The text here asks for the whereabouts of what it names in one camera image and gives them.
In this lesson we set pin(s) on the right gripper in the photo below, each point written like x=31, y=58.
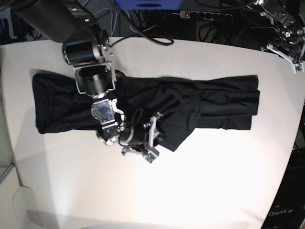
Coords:
x=141, y=139

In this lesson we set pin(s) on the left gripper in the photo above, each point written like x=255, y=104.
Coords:
x=295, y=61

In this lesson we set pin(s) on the dark long-sleeve T-shirt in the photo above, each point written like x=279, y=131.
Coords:
x=184, y=105

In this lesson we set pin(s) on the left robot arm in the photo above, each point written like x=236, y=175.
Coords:
x=278, y=31

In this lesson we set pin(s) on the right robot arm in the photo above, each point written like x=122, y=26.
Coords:
x=84, y=44

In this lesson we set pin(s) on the glass side panel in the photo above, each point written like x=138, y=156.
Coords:
x=6, y=151

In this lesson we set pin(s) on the black OpenArm control box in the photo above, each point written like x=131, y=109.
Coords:
x=288, y=208

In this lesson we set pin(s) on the blue plastic bin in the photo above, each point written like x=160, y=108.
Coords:
x=148, y=4

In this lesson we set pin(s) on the grey power strip red switch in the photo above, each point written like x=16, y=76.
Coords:
x=205, y=16

